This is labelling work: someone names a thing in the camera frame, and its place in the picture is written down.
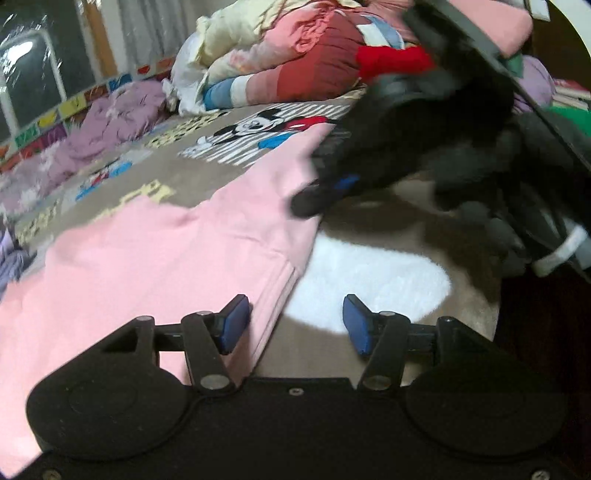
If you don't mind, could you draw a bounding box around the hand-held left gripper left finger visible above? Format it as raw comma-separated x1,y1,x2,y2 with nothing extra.
99,294,251,394

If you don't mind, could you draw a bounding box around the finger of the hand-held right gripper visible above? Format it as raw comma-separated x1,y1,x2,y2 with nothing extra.
291,173,366,219

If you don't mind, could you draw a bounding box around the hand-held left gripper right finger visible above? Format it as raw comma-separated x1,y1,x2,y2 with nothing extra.
343,294,492,394

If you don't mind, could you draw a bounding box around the pink sweatshirt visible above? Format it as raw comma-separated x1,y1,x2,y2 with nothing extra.
0,124,335,478

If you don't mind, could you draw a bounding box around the grey purple clothes stack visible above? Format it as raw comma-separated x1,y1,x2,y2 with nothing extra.
0,228,35,298

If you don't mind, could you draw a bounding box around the person's right hand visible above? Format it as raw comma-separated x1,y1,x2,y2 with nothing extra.
433,113,575,277

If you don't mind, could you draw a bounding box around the red garment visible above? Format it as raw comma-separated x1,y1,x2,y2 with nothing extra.
355,45,437,85

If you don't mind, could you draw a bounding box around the cartoon mouse printed blanket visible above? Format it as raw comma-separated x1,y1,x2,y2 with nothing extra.
0,99,502,388

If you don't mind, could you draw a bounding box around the cream pink red quilt bundle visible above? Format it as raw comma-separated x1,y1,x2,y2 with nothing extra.
196,0,416,112

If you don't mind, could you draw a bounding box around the white crumpled garment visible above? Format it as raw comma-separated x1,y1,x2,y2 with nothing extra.
161,44,218,116

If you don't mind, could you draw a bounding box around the purple floral quilt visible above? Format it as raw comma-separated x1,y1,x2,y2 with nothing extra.
0,80,174,215

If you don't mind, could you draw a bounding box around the grey patterned curtain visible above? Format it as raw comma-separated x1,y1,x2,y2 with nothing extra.
115,0,197,79

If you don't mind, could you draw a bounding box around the colourful alphabet headboard mat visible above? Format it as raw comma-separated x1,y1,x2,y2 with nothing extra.
0,58,178,162

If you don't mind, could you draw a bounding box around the window with plastic film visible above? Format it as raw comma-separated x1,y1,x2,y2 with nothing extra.
0,0,118,146

